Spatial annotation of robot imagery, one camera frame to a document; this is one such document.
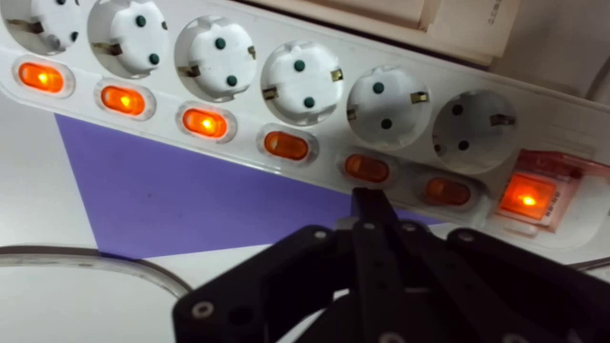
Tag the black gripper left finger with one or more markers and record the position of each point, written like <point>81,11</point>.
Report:
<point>287,278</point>

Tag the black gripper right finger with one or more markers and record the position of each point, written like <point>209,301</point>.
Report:
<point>497,286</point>

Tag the purple paper sheet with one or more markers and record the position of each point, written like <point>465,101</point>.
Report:
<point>192,191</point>

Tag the white power strip orange switches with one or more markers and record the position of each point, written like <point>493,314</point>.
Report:
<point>251,130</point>

